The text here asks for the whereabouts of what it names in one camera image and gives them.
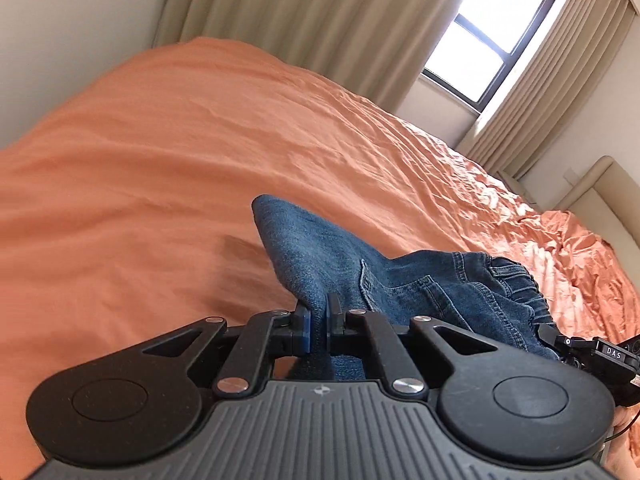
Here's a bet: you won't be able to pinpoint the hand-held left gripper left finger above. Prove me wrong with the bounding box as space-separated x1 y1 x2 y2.
142 300 314 396

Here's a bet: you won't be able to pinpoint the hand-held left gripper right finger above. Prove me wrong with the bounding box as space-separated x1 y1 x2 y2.
325 292 502 397

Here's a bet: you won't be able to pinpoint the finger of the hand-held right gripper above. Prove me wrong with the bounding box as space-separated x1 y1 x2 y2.
537 322 569 357

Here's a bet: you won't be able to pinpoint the blue denim pants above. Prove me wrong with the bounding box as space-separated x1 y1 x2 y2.
251 194 563 383

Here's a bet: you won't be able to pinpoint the beige padded headboard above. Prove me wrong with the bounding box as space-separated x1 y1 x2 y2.
549 156 640 257

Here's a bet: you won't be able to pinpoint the orange bed sheet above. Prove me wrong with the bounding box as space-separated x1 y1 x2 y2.
0 36 640 466

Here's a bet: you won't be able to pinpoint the beige curtain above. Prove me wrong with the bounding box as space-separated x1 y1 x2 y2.
454 0 640 181
152 0 497 117

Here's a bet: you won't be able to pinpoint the dark framed window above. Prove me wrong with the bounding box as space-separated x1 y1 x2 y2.
420 0 577 114

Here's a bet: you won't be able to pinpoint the black cable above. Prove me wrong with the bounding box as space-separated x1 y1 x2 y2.
605 410 640 445

